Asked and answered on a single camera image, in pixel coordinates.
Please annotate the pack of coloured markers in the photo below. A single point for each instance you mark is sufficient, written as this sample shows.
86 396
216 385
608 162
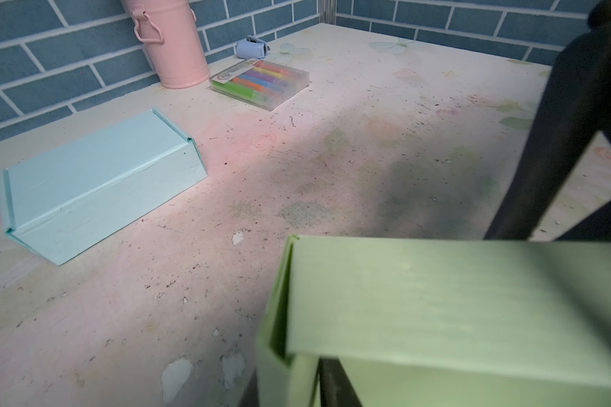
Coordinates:
260 83

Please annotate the light blue paper box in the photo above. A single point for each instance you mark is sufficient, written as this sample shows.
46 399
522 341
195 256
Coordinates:
63 202

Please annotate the light green paper box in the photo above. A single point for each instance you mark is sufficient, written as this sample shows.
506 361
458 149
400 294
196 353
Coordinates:
439 323

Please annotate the pink pencil cup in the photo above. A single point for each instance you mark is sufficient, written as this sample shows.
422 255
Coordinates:
170 36

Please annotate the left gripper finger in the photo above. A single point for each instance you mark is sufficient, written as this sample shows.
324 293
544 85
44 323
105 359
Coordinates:
335 386

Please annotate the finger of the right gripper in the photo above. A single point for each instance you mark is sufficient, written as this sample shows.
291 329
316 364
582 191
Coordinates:
575 105

